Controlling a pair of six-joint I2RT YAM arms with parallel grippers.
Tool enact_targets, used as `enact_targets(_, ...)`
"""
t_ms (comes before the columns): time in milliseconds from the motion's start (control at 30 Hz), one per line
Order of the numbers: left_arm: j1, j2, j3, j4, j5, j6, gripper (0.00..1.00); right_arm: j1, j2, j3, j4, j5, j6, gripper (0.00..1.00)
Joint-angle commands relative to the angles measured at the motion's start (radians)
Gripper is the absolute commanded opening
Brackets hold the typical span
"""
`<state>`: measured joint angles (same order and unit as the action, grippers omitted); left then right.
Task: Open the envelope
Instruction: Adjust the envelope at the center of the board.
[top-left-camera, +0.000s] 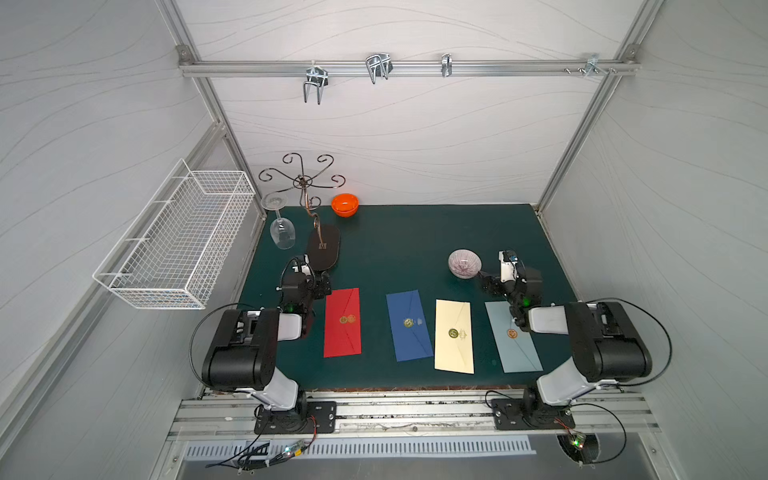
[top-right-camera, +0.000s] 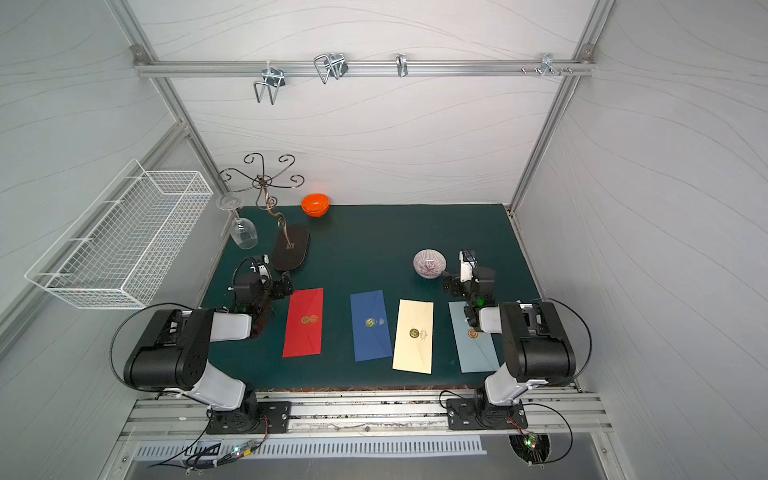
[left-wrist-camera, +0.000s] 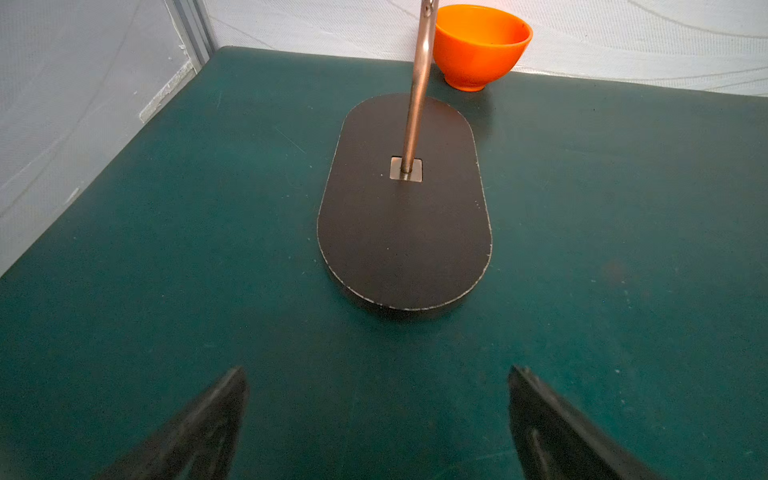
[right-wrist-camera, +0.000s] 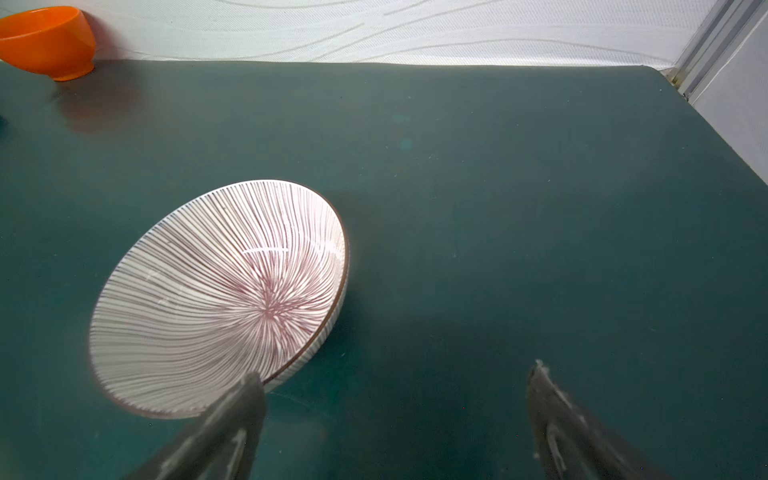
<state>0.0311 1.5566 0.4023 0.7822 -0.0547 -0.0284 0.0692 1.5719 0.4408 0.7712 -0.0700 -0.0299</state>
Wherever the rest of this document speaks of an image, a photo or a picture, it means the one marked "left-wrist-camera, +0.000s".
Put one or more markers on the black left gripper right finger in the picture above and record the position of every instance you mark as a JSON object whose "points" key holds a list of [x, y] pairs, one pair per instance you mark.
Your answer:
{"points": [[555, 440]]}

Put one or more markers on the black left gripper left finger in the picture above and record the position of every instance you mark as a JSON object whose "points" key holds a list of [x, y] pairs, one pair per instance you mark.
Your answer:
{"points": [[200, 441]]}

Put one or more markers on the copper wine glass stand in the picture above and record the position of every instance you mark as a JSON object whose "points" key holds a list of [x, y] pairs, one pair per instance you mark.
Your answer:
{"points": [[403, 223]]}

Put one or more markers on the orange bowl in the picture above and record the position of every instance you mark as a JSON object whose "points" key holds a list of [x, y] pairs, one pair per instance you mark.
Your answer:
{"points": [[477, 45]]}

